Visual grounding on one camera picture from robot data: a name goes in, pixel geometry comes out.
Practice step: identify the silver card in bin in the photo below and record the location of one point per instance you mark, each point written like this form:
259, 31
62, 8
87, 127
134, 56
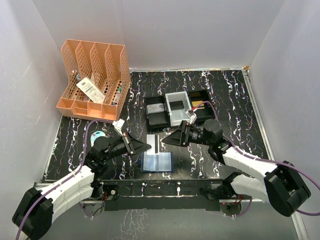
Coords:
155, 108

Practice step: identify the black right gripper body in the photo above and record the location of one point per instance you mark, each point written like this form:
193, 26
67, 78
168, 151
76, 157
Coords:
196, 136

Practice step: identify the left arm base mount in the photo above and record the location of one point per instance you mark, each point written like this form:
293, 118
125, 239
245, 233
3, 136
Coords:
99, 192

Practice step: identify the blue card holder wallet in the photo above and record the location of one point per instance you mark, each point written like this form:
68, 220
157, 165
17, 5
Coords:
161, 162

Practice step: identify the white middle bin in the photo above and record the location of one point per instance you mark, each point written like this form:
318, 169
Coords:
177, 116

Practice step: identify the black right bin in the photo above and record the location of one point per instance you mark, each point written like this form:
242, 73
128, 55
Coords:
207, 112

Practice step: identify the orange plastic file organizer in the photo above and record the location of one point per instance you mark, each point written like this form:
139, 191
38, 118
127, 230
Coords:
98, 80

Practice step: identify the black left bin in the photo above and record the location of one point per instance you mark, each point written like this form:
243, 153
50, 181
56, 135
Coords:
157, 121

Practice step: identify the black card in bin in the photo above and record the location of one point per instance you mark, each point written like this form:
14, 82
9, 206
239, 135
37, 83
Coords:
176, 105

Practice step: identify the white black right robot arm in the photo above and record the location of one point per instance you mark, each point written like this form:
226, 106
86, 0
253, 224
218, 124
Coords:
278, 184

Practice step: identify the white labelled paper packet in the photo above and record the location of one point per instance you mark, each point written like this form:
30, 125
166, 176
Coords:
91, 90

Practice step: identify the black bin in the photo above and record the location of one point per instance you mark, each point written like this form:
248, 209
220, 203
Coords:
207, 112
157, 121

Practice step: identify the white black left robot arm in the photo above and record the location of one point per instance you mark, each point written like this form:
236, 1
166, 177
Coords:
39, 208

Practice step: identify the gold card in bin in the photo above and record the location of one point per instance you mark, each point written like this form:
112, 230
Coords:
198, 103

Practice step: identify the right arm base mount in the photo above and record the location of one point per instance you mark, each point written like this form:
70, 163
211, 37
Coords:
220, 192

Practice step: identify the round teal tape roll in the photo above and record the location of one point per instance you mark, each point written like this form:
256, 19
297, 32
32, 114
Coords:
96, 135

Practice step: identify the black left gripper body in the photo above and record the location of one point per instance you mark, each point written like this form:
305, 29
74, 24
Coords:
118, 148

